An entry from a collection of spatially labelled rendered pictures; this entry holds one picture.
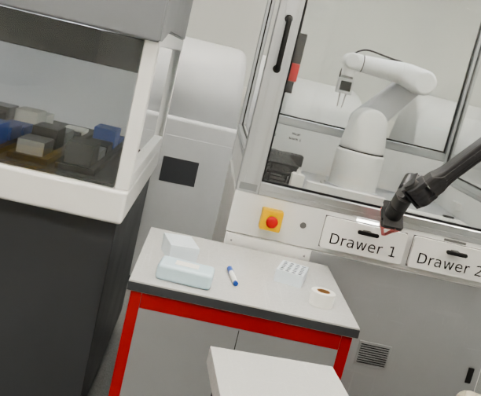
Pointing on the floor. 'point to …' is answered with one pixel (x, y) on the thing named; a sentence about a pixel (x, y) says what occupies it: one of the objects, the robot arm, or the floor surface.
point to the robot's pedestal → (268, 375)
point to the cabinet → (399, 322)
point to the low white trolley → (222, 320)
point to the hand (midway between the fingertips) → (383, 229)
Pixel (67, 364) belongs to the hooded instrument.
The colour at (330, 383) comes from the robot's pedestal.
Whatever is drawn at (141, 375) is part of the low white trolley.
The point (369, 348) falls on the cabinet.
